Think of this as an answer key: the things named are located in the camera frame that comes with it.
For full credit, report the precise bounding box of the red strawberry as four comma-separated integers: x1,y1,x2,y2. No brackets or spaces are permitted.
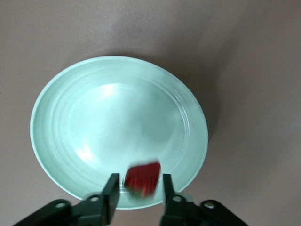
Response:
123,161,162,198

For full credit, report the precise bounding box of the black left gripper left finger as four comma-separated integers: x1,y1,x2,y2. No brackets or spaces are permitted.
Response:
14,173,120,226

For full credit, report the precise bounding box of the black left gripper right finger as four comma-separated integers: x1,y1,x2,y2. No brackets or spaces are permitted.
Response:
159,173,247,226

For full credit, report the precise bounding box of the light green plate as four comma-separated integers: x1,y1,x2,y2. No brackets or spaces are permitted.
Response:
30,56,209,210

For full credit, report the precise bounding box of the brown table cloth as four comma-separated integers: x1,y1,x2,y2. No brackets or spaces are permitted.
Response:
0,0,301,226

